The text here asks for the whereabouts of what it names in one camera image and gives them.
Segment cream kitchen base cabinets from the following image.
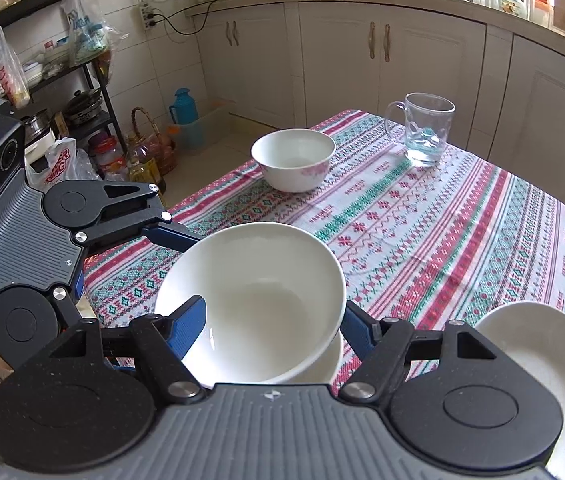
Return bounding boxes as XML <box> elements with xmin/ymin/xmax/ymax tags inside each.
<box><xmin>185</xmin><ymin>0</ymin><xmax>565</xmax><ymax>241</ymax></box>

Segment cooking oil bottle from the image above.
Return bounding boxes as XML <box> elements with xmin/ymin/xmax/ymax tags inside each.
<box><xmin>127</xmin><ymin>157</ymin><xmax>166</xmax><ymax>195</ymax></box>

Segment orange carton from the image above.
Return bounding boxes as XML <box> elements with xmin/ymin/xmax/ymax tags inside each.
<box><xmin>533</xmin><ymin>0</ymin><xmax>554</xmax><ymax>28</ymax></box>

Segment blue-white plastic bag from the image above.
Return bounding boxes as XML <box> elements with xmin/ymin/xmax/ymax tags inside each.
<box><xmin>60</xmin><ymin>0</ymin><xmax>128</xmax><ymax>66</ymax></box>

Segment black metal shelf rack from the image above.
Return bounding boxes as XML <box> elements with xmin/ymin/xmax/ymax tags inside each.
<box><xmin>0</xmin><ymin>0</ymin><xmax>128</xmax><ymax>161</ymax></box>

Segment blue thermos jug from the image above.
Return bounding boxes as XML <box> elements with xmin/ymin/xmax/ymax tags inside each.
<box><xmin>170</xmin><ymin>88</ymin><xmax>200</xmax><ymax>126</ymax></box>

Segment small deep fruit-print plate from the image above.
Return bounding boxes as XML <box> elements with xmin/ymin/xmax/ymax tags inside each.
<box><xmin>473</xmin><ymin>301</ymin><xmax>565</xmax><ymax>480</ymax></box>

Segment white bag red print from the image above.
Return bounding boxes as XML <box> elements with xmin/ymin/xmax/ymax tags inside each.
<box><xmin>27</xmin><ymin>137</ymin><xmax>82</xmax><ymax>192</ymax></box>

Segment white bowl pink floral print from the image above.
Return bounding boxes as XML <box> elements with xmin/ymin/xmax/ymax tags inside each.
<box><xmin>251</xmin><ymin>128</ymin><xmax>337</xmax><ymax>193</ymax></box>

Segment large deep fruit-print plate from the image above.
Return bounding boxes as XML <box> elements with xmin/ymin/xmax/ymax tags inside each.
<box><xmin>282</xmin><ymin>332</ymin><xmax>342</xmax><ymax>387</ymax></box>

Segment red-lid jar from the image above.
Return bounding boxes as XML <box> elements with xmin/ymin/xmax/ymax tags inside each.
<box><xmin>87</xmin><ymin>135</ymin><xmax>128</xmax><ymax>177</ymax></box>

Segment clear plastic bin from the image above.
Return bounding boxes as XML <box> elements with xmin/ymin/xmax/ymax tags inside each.
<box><xmin>177</xmin><ymin>100</ymin><xmax>236</xmax><ymax>151</ymax></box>

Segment clear bag red print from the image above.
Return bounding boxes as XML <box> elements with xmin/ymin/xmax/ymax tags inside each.
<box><xmin>0</xmin><ymin>25</ymin><xmax>30</xmax><ymax>108</ymax></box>

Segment black cooking pot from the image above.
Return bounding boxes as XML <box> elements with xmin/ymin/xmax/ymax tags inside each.
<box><xmin>62</xmin><ymin>89</ymin><xmax>106</xmax><ymax>127</ymax></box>

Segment plain white bowl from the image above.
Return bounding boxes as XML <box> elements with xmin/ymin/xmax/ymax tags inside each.
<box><xmin>154</xmin><ymin>222</ymin><xmax>347</xmax><ymax>388</ymax></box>

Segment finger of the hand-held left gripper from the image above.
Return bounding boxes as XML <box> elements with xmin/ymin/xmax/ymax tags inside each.
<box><xmin>73</xmin><ymin>182</ymin><xmax>204</xmax><ymax>255</ymax></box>
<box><xmin>48</xmin><ymin>269</ymin><xmax>87</xmax><ymax>330</ymax></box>

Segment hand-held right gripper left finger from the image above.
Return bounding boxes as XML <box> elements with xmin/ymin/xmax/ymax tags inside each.
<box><xmin>17</xmin><ymin>295</ymin><xmax>208</xmax><ymax>405</ymax></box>

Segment white power strip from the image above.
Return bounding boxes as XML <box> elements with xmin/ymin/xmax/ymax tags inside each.
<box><xmin>138</xmin><ymin>2</ymin><xmax>160</xmax><ymax>31</ymax></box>

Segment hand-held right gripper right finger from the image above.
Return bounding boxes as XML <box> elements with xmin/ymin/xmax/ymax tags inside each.
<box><xmin>337</xmin><ymin>300</ymin><xmax>531</xmax><ymax>405</ymax></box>

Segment striped patterned tablecloth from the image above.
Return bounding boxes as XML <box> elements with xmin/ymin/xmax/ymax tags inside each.
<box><xmin>82</xmin><ymin>109</ymin><xmax>565</xmax><ymax>391</ymax></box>

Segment wicker basket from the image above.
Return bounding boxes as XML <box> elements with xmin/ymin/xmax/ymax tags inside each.
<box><xmin>130</xmin><ymin>106</ymin><xmax>178</xmax><ymax>171</ymax></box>

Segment clear glass mug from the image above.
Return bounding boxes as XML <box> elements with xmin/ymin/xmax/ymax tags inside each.
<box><xmin>385</xmin><ymin>92</ymin><xmax>456</xmax><ymax>168</ymax></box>

